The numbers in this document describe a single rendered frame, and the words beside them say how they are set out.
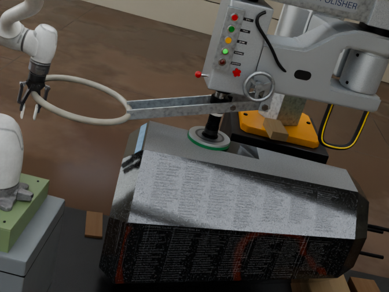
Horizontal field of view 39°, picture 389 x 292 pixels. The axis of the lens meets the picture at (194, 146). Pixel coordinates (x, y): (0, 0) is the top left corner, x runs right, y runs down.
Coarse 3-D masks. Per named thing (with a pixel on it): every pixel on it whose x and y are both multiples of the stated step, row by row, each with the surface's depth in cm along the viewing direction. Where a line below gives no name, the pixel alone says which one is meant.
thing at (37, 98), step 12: (84, 84) 277; (96, 84) 277; (36, 96) 240; (120, 96) 273; (48, 108) 236; (72, 120) 236; (84, 120) 236; (96, 120) 239; (108, 120) 242; (120, 120) 248
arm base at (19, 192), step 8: (24, 184) 189; (0, 192) 175; (8, 192) 177; (16, 192) 180; (24, 192) 181; (0, 200) 176; (8, 200) 177; (16, 200) 181; (0, 208) 175; (8, 208) 174
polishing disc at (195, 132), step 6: (198, 126) 280; (204, 126) 282; (192, 132) 272; (198, 132) 273; (222, 132) 281; (192, 138) 267; (198, 138) 266; (204, 138) 268; (222, 138) 274; (228, 138) 275; (204, 144) 264; (210, 144) 264; (216, 144) 265; (222, 144) 267; (228, 144) 270
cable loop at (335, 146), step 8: (328, 104) 273; (328, 112) 274; (368, 112) 275; (360, 120) 279; (320, 128) 278; (360, 128) 280; (320, 136) 279; (328, 144) 282; (336, 144) 284; (344, 144) 285; (352, 144) 283
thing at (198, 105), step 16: (192, 96) 269; (208, 96) 269; (240, 96) 271; (128, 112) 256; (144, 112) 257; (160, 112) 258; (176, 112) 259; (192, 112) 260; (208, 112) 261; (224, 112) 262
